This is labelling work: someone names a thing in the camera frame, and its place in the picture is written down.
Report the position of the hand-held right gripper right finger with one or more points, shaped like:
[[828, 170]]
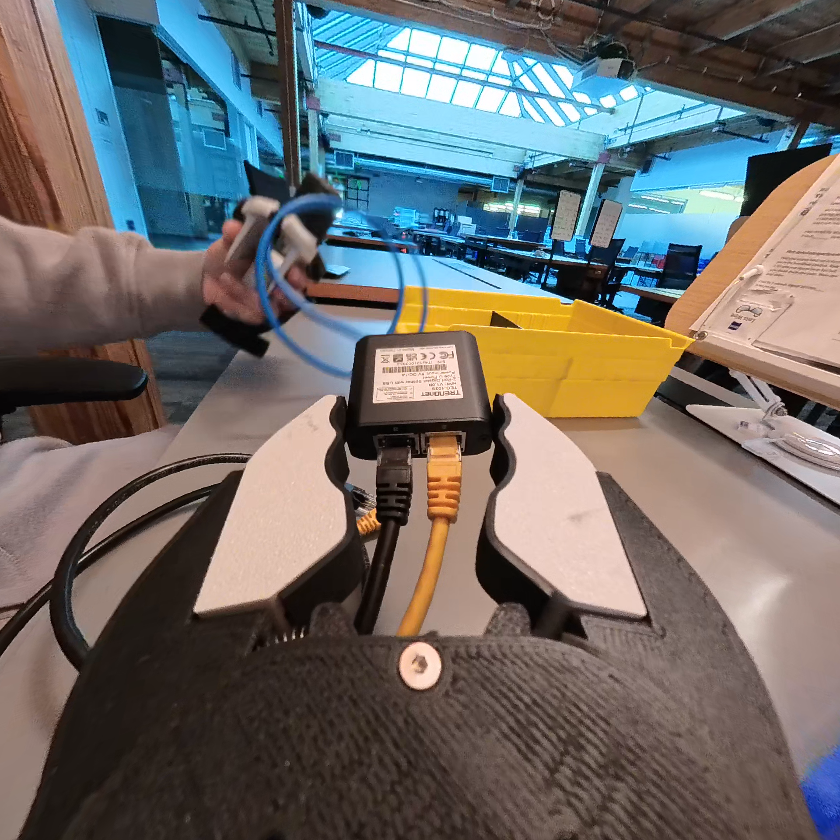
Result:
[[558, 518]]

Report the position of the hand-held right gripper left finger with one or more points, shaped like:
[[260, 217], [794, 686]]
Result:
[[275, 512]]

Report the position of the yellow plastic bin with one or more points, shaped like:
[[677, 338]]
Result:
[[590, 380]]

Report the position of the black network splitter box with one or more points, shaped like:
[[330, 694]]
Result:
[[420, 426]]

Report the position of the person's left forearm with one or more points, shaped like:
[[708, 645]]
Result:
[[98, 289]]

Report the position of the grey desk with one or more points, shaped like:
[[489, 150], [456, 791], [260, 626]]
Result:
[[689, 525]]

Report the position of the person's left hand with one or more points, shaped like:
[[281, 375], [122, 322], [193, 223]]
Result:
[[226, 289]]

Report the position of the black office chair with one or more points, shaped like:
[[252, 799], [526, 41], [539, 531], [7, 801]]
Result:
[[79, 380], [681, 262]]

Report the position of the white board panel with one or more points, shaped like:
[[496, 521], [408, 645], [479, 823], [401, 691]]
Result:
[[565, 215], [605, 223]]

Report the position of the printed paper sheet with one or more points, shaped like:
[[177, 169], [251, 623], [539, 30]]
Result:
[[807, 295]]

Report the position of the ceiling projector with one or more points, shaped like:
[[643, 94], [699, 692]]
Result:
[[604, 73]]

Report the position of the blue plastic bin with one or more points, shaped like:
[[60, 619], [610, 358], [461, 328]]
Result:
[[823, 800]]

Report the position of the black monitor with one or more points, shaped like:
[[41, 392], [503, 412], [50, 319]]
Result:
[[781, 177]]

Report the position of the wooden door frame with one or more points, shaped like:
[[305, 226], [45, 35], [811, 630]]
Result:
[[39, 131]]

